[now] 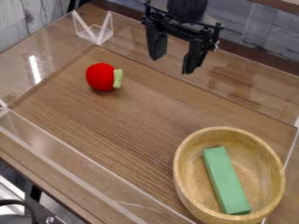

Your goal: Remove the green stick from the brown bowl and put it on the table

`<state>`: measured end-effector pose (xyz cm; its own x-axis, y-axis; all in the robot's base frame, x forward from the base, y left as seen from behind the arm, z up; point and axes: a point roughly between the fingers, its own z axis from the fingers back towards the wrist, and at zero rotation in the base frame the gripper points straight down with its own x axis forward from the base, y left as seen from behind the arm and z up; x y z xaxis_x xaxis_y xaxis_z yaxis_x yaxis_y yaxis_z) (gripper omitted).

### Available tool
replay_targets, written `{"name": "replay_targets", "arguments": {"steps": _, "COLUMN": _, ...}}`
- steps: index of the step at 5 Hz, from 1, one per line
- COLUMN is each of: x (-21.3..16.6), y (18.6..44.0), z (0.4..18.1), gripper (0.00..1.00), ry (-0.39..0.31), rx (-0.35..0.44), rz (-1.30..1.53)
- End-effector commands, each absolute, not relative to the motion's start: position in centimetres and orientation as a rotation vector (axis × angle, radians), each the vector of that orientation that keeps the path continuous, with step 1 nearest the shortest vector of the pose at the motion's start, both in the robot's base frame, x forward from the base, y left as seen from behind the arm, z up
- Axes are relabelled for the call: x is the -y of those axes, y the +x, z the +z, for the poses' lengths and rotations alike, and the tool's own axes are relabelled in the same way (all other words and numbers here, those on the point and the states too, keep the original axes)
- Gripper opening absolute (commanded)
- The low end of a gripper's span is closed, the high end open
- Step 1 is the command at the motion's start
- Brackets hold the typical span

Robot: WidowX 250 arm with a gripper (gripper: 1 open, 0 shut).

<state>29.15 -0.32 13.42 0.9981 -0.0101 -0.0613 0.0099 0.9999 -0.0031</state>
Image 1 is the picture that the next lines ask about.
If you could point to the brown wooden bowl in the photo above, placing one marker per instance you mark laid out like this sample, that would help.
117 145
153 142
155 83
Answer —
258 166

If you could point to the black stand under table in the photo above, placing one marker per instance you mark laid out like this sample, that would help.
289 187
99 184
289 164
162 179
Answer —
21 210

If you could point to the green rectangular foam stick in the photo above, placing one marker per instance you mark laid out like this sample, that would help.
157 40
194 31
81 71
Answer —
223 177

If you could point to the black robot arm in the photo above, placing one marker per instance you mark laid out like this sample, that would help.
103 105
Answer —
183 19

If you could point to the small light green block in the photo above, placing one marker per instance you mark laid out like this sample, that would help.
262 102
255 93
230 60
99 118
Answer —
118 75

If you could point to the clear acrylic corner bracket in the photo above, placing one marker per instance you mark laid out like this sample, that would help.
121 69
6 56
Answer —
94 33

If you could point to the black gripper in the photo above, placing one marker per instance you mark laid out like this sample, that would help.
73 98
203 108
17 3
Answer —
189 17

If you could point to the clear acrylic front wall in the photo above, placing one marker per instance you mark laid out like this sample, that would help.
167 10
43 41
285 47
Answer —
89 188

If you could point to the red ball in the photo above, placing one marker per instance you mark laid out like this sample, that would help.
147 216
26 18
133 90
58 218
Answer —
101 76

